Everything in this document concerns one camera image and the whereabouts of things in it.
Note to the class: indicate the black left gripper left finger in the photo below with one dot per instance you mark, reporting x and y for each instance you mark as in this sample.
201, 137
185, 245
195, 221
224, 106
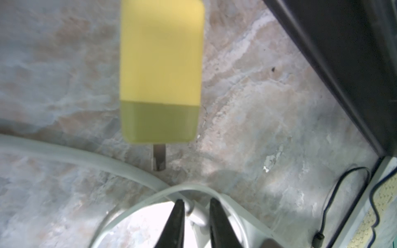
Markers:
173, 233

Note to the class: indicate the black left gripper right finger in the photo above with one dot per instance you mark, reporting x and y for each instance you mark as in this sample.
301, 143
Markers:
221, 231

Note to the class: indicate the white power strip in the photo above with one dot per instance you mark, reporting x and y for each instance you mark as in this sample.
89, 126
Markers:
238, 229

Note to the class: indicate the yellow plug adapter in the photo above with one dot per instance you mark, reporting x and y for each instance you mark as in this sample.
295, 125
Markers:
161, 52

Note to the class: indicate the yellow keyboard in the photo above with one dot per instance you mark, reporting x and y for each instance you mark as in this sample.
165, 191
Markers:
357, 230

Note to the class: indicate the black white chessboard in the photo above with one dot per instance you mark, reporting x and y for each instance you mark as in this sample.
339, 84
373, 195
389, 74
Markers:
352, 46

